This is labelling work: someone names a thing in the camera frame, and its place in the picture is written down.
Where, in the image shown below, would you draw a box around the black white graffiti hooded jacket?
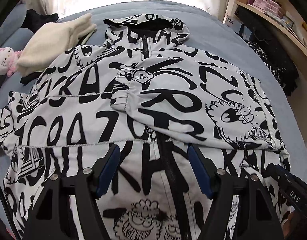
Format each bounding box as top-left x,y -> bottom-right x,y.
0,14 -> 291,239

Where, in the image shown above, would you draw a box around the black white patterned hanging clothes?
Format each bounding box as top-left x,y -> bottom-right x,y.
247,29 -> 299,96

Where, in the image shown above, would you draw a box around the black folded garment under fleece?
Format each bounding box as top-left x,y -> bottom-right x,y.
20,72 -> 41,86

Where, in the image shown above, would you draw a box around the lower blue rolled pillow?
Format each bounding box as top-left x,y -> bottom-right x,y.
0,28 -> 33,88

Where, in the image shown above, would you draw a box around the blue rolled pillow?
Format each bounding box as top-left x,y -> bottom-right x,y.
0,28 -> 33,88
0,3 -> 28,50

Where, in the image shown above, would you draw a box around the pink white plush cat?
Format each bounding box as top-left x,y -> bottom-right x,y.
0,47 -> 22,77

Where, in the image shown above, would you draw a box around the cream folded fleece garment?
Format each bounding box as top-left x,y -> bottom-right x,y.
16,13 -> 97,77

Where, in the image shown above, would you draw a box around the black garment by window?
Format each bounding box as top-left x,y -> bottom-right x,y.
21,9 -> 59,33

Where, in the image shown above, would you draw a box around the upper blue rolled pillow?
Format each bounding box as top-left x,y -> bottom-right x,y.
0,3 -> 28,50

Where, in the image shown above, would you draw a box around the white labelled box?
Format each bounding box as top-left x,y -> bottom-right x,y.
224,16 -> 244,35

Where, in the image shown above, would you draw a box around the blue bed sheet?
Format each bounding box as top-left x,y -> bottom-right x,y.
0,0 -> 307,240

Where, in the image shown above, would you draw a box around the wooden shelf unit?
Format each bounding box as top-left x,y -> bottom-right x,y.
224,0 -> 307,96

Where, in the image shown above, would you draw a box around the pink boxes on shelf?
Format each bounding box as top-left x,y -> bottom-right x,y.
248,0 -> 285,18

